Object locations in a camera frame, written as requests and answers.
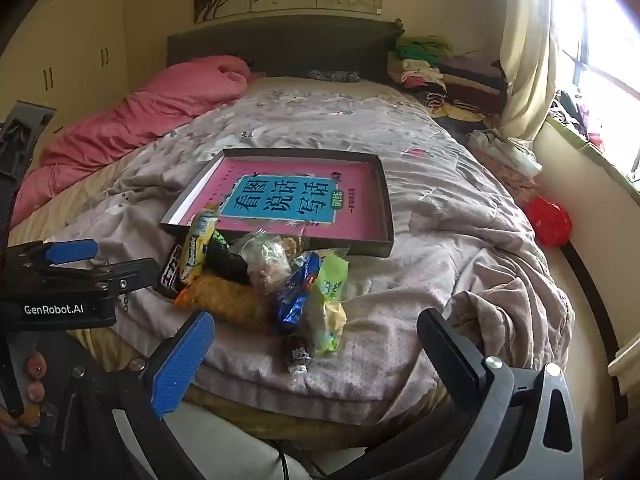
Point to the cream curtain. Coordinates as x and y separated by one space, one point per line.
527 60

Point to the dark green pea packet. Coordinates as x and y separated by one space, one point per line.
225 260

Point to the person's left hand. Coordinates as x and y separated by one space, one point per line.
35 367

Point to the black snack bar packet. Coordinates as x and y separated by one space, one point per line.
170 272

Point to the grey floral blanket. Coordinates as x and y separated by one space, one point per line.
450 220

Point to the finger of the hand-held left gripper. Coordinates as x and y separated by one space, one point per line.
130 270
75 252

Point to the clear snack bag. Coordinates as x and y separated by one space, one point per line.
265 265

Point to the dark shallow box tray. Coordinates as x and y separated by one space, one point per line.
367 249

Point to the pink quilt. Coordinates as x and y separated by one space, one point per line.
125 120

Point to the yellow snack packet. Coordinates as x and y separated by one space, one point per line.
195 247

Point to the pile of folded clothes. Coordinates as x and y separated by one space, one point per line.
450 80

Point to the pink book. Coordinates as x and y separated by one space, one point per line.
280 200

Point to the brown floral cloth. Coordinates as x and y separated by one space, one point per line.
510 180

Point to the dark patterned pillow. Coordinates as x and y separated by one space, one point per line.
332 75

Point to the blue cookie packet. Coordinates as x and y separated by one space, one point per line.
292 300

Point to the orange biscuit packet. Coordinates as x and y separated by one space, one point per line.
225 300

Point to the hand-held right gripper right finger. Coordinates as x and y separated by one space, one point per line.
450 355

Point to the red plastic bag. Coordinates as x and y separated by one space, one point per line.
547 220

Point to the window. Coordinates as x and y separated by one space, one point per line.
600 35

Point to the striped beige bedsheet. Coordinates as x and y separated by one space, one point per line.
85 185

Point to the small dark cake packet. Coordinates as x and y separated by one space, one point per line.
299 357

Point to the white crumpled cloth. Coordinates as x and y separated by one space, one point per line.
505 147

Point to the cream wardrobe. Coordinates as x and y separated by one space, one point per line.
75 35

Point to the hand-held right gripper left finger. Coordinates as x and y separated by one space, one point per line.
182 365

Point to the clutter on windowsill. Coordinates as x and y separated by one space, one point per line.
575 115

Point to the dark headboard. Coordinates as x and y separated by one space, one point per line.
280 45

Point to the light green snack packet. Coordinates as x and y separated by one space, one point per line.
327 285

